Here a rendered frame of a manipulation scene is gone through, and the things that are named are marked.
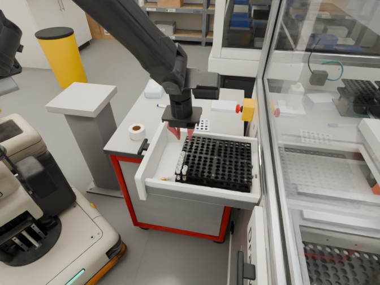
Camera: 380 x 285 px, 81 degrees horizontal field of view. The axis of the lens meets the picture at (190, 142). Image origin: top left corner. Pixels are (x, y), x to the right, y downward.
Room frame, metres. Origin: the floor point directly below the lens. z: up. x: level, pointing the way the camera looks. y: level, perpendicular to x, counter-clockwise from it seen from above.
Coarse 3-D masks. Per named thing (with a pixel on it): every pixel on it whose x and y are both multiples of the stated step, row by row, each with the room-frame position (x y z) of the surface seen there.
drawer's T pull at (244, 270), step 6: (240, 252) 0.19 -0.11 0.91; (240, 258) 0.18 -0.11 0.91; (240, 264) 0.17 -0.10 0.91; (246, 264) 0.17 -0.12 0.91; (252, 264) 0.17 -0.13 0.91; (240, 270) 0.16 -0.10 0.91; (246, 270) 0.16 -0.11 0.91; (252, 270) 0.16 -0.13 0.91; (240, 276) 0.15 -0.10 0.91; (246, 276) 0.15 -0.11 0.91; (252, 276) 0.15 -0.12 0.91; (240, 282) 0.14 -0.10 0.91
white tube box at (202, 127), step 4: (200, 120) 0.82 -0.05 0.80; (204, 120) 0.82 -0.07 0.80; (208, 120) 0.82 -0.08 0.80; (196, 124) 0.79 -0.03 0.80; (200, 124) 0.79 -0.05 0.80; (204, 124) 0.79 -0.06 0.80; (208, 124) 0.79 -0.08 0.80; (184, 128) 0.77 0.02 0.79; (196, 128) 0.77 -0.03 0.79; (200, 128) 0.76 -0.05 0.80; (204, 128) 0.76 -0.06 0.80; (208, 128) 0.76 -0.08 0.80
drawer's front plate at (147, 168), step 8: (160, 128) 0.60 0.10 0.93; (160, 136) 0.57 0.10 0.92; (152, 144) 0.51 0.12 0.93; (160, 144) 0.56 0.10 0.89; (152, 152) 0.48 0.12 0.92; (160, 152) 0.55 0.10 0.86; (144, 160) 0.45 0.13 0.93; (152, 160) 0.47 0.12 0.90; (144, 168) 0.42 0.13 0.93; (152, 168) 0.46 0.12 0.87; (136, 176) 0.39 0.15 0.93; (144, 176) 0.40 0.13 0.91; (152, 176) 0.45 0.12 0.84; (136, 184) 0.38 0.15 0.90; (144, 184) 0.39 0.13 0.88; (144, 192) 0.38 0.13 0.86
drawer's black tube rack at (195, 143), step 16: (192, 144) 0.55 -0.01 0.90; (208, 144) 0.55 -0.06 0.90; (224, 144) 0.55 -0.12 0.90; (240, 144) 0.55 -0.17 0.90; (192, 160) 0.50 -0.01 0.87; (208, 160) 0.47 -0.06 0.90; (224, 160) 0.48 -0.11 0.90; (240, 160) 0.47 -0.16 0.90; (192, 176) 0.41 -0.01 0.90; (208, 176) 0.43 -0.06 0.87; (224, 176) 0.41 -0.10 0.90; (240, 176) 0.41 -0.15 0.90
